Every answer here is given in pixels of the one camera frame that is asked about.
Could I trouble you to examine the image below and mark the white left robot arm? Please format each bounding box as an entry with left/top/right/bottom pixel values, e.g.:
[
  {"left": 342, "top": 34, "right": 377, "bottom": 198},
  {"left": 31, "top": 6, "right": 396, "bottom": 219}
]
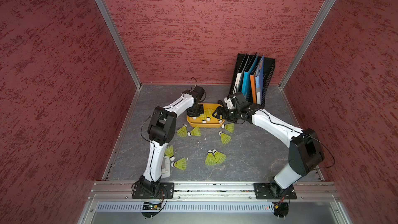
[{"left": 138, "top": 86, "right": 205, "bottom": 196}]

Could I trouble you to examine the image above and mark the grey white stapler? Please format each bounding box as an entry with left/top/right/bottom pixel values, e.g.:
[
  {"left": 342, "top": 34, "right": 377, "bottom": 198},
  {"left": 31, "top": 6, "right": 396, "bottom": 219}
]
[{"left": 161, "top": 156, "right": 171, "bottom": 178}]

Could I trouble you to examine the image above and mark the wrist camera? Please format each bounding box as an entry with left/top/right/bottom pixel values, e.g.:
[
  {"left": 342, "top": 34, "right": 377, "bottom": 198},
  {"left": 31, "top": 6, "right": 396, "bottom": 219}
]
[
  {"left": 224, "top": 92, "right": 249, "bottom": 110},
  {"left": 190, "top": 86, "right": 205, "bottom": 102}
]

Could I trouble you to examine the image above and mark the yellow shuttlecock two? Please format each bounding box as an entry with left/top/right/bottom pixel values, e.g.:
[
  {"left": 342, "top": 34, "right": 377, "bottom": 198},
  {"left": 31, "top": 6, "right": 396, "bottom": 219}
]
[{"left": 192, "top": 115, "right": 202, "bottom": 121}]

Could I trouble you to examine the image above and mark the left aluminium corner post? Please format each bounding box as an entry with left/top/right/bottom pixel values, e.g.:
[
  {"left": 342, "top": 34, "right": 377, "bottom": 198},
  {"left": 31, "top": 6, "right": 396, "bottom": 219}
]
[{"left": 95, "top": 0, "right": 142, "bottom": 90}]

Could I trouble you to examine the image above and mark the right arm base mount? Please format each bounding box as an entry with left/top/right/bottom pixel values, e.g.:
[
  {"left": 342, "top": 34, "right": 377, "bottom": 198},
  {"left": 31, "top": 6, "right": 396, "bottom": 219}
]
[{"left": 253, "top": 183, "right": 297, "bottom": 200}]

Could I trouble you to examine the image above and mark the blue folder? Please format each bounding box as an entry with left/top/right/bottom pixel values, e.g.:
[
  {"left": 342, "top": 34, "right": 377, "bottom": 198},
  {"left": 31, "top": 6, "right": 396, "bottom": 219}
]
[{"left": 255, "top": 56, "right": 264, "bottom": 104}]

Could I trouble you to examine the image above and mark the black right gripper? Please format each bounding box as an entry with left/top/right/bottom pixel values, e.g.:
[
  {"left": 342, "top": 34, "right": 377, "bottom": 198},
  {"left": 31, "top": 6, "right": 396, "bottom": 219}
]
[{"left": 212, "top": 106, "right": 241, "bottom": 123}]

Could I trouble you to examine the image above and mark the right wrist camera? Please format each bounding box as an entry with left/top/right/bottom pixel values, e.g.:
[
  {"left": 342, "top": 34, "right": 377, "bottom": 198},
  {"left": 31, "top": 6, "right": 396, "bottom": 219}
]
[{"left": 224, "top": 92, "right": 249, "bottom": 110}]

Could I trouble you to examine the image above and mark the orange spine book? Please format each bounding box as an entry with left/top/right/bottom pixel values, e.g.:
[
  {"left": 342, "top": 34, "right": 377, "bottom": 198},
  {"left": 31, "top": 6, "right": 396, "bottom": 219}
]
[{"left": 250, "top": 74, "right": 257, "bottom": 104}]

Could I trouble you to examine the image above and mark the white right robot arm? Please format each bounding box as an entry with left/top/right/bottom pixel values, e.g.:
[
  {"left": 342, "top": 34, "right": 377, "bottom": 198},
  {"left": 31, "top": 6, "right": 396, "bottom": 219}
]
[{"left": 218, "top": 100, "right": 332, "bottom": 195}]

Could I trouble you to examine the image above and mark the aluminium corner post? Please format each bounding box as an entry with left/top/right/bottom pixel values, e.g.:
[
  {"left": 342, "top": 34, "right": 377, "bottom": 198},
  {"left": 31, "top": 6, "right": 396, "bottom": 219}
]
[
  {"left": 95, "top": 0, "right": 142, "bottom": 90},
  {"left": 279, "top": 0, "right": 336, "bottom": 91}
]

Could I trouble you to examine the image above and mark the yellow shuttlecock six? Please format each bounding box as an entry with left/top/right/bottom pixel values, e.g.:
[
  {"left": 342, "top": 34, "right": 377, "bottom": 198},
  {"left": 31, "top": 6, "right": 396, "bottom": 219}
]
[{"left": 177, "top": 124, "right": 188, "bottom": 138}]

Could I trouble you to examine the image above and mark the black file holder rack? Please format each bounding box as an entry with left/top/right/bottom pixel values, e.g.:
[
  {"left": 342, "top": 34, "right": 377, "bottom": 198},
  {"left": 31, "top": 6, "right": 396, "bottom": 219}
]
[{"left": 238, "top": 54, "right": 276, "bottom": 106}]

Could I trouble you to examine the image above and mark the yellow shuttlecock one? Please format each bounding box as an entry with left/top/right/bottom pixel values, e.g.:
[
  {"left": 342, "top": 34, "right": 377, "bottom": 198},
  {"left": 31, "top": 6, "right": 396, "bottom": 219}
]
[{"left": 205, "top": 108, "right": 215, "bottom": 122}]

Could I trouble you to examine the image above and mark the yellow shuttlecock eight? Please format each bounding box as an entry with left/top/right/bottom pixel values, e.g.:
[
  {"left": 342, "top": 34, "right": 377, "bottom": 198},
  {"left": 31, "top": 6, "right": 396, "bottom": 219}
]
[{"left": 219, "top": 131, "right": 232, "bottom": 145}]

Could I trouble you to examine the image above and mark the yellow shuttlecock four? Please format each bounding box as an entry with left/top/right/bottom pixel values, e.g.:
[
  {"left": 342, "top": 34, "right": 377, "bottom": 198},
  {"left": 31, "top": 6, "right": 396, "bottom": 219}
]
[{"left": 187, "top": 127, "right": 201, "bottom": 136}]

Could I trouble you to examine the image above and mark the teal book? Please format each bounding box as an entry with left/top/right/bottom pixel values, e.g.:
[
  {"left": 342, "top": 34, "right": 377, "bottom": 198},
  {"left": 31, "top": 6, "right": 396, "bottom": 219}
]
[{"left": 241, "top": 53, "right": 258, "bottom": 97}]

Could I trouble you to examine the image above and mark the yellow plastic storage box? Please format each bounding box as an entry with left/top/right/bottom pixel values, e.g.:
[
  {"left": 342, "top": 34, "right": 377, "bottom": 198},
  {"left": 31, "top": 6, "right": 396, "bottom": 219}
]
[{"left": 187, "top": 103, "right": 225, "bottom": 128}]

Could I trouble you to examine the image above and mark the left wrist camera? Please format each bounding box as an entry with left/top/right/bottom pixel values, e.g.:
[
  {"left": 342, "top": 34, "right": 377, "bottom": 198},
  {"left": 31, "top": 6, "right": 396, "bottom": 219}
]
[{"left": 190, "top": 86, "right": 205, "bottom": 102}]

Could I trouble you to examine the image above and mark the yellow shuttlecock seven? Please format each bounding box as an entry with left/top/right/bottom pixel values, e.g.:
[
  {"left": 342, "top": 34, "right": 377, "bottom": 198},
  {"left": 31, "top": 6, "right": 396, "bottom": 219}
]
[{"left": 201, "top": 114, "right": 207, "bottom": 123}]

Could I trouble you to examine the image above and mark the yellow shuttlecock five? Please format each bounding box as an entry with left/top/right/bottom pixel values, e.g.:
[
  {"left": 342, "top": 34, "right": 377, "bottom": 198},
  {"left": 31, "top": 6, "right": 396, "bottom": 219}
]
[{"left": 221, "top": 123, "right": 235, "bottom": 133}]

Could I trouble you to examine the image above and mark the yellow shuttlecock ten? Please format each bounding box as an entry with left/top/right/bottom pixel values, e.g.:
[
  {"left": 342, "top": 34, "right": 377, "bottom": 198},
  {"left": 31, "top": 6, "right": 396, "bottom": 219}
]
[{"left": 171, "top": 158, "right": 187, "bottom": 171}]

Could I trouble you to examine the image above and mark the right aluminium corner post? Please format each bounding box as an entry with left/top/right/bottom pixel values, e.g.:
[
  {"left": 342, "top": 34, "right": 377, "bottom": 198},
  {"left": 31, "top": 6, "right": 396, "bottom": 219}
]
[{"left": 279, "top": 0, "right": 336, "bottom": 91}]

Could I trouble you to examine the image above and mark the white book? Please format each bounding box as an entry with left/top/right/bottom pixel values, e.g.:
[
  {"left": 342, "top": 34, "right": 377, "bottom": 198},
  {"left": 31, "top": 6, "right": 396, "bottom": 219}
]
[{"left": 230, "top": 53, "right": 249, "bottom": 94}]

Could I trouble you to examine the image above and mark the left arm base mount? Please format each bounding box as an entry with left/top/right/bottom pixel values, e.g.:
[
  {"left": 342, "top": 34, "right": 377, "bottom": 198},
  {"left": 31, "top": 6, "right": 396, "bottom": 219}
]
[{"left": 131, "top": 181, "right": 175, "bottom": 200}]

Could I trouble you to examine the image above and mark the yellow shuttlecock nine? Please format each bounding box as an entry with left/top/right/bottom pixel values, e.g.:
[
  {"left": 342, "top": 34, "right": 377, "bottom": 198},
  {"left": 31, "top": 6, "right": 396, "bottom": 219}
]
[{"left": 164, "top": 145, "right": 175, "bottom": 161}]

